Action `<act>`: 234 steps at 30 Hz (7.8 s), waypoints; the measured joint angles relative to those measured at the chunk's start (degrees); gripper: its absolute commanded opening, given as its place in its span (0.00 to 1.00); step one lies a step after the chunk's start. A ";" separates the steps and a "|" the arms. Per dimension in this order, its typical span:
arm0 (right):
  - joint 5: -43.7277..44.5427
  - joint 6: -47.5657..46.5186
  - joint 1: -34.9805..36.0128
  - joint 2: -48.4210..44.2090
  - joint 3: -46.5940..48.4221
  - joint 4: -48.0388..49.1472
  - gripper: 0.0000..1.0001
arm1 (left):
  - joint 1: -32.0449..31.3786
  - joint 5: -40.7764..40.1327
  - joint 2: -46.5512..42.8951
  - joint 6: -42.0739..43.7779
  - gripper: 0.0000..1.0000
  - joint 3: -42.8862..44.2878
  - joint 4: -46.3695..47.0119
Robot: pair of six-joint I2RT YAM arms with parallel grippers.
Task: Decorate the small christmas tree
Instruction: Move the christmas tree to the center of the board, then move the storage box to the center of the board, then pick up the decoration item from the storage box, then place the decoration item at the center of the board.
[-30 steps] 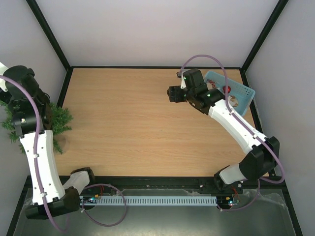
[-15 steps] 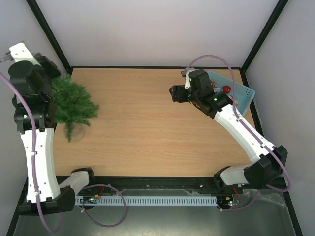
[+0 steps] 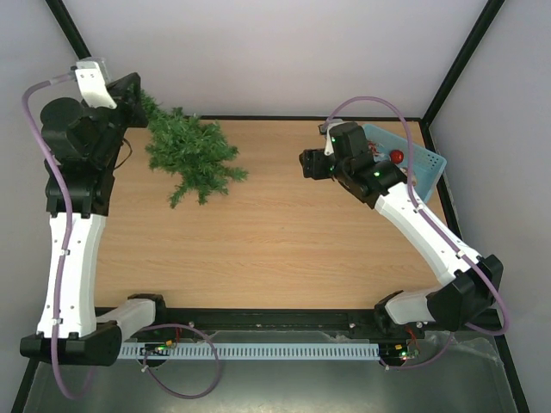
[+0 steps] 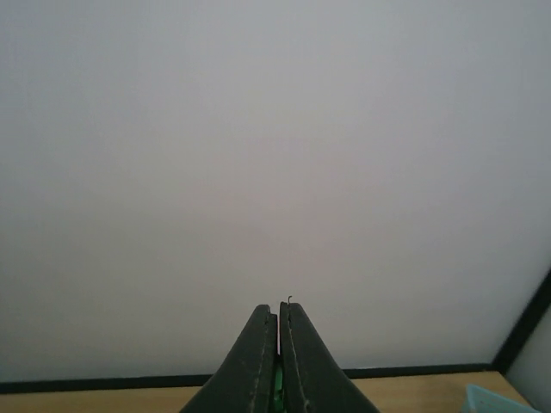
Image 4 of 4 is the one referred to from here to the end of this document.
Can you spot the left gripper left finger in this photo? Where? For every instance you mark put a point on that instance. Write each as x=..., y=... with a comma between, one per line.
x=245, y=381

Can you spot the light blue plastic basket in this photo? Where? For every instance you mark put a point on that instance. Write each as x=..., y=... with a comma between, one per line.
x=480, y=400

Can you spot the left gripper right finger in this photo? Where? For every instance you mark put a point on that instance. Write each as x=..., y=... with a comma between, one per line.
x=312, y=381

